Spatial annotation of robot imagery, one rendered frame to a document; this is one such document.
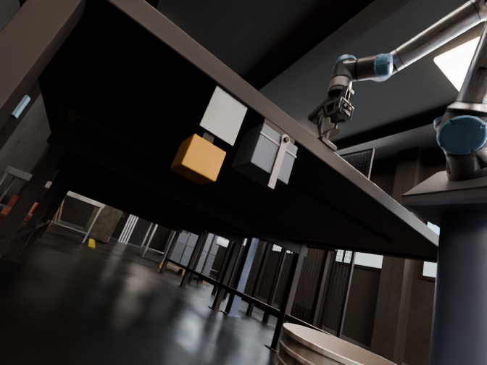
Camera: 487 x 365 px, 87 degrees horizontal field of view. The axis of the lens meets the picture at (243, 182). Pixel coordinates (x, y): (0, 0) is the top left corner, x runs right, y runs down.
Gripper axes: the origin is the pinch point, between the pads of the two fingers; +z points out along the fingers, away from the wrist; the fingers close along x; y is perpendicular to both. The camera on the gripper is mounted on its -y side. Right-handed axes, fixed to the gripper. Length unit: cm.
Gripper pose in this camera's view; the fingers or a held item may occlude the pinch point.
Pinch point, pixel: (322, 141)
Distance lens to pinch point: 93.9
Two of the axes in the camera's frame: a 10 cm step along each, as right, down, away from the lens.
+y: 5.5, -1.0, -8.3
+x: 7.7, 4.3, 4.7
